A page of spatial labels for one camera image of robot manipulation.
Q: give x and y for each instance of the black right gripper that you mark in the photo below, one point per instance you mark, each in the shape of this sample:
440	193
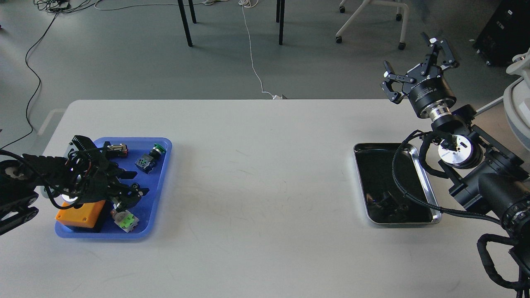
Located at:
430	93

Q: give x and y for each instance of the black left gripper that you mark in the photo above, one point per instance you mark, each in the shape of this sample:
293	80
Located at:
92	186

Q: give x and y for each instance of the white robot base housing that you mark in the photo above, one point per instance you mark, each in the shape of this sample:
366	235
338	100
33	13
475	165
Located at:
516	99

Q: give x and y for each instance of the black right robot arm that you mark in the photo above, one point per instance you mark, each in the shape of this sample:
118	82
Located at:
488	179

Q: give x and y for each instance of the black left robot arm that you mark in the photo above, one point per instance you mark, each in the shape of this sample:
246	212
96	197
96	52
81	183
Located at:
20	175

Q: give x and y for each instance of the blue plastic tray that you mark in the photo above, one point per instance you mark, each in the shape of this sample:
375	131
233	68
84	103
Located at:
146	208

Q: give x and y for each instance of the silver metal tray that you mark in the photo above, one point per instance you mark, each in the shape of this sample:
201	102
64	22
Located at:
377	164

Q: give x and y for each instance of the white office chair base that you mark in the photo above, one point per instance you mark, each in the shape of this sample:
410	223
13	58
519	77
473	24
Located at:
402	16

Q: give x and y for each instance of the black equipment case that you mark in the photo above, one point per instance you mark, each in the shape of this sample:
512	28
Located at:
506	34

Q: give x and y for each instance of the black table leg right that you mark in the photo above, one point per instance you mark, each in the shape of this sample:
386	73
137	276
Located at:
280	11

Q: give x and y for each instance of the black table leg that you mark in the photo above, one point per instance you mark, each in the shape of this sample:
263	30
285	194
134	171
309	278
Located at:
280	11
185	21

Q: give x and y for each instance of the black table leg left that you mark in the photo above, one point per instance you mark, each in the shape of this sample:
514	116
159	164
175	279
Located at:
185	21

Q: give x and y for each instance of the green push button switch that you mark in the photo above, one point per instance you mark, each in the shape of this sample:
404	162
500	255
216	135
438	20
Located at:
147	162

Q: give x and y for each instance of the light green contact switch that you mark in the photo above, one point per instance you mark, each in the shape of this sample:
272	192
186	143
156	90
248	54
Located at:
125	220

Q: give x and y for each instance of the black selector switch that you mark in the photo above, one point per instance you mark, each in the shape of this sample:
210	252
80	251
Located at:
116	151

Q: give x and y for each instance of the orange button enclosure box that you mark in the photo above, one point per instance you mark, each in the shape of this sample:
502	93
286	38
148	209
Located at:
87	218

